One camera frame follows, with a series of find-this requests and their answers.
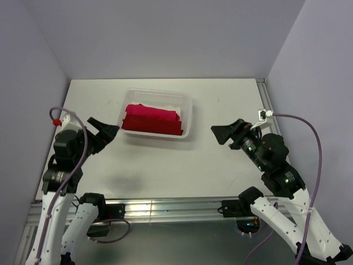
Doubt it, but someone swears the white perforated plastic basket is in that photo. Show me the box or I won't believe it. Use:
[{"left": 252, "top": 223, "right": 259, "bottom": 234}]
[{"left": 117, "top": 88, "right": 193, "bottom": 140}]

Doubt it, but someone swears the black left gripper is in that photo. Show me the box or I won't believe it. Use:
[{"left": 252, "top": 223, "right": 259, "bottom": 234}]
[{"left": 74, "top": 117, "right": 119, "bottom": 165}]

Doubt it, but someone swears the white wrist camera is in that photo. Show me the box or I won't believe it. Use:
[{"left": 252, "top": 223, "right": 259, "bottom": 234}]
[
  {"left": 52, "top": 113, "right": 82, "bottom": 133},
  {"left": 250, "top": 109, "right": 274, "bottom": 131}
]

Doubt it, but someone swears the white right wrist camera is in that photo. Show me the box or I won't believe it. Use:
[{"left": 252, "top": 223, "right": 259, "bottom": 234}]
[{"left": 250, "top": 109, "right": 274, "bottom": 131}]

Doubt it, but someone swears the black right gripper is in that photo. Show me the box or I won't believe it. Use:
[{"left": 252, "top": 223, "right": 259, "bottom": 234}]
[{"left": 210, "top": 116, "right": 267, "bottom": 170}]

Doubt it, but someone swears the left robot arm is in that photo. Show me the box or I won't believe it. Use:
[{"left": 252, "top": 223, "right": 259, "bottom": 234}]
[{"left": 26, "top": 114, "right": 119, "bottom": 264}]

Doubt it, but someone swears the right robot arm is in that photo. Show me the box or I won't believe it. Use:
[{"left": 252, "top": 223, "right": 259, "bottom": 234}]
[{"left": 211, "top": 119, "right": 352, "bottom": 264}]

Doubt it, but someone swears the pink rolled t shirt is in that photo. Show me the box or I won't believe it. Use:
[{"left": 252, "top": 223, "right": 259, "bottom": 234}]
[{"left": 126, "top": 104, "right": 180, "bottom": 121}]

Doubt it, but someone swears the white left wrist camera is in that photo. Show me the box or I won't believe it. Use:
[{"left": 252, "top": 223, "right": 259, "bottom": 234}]
[{"left": 52, "top": 113, "right": 82, "bottom": 133}]

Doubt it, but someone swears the dark red t shirt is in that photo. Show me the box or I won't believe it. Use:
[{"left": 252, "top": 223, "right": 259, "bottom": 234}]
[{"left": 122, "top": 116, "right": 183, "bottom": 136}]

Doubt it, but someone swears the white folded cloth in basket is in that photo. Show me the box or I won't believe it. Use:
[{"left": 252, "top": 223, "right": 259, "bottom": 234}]
[{"left": 131, "top": 102, "right": 181, "bottom": 116}]

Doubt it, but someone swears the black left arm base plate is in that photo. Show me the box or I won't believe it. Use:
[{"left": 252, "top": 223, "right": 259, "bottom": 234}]
[{"left": 104, "top": 203, "right": 126, "bottom": 219}]

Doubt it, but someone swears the aluminium frame rail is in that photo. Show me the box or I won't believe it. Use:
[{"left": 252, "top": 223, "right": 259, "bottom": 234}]
[{"left": 13, "top": 77, "right": 331, "bottom": 265}]

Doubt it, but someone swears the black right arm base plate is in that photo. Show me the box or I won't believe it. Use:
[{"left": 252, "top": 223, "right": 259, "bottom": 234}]
[{"left": 218, "top": 199, "right": 249, "bottom": 218}]

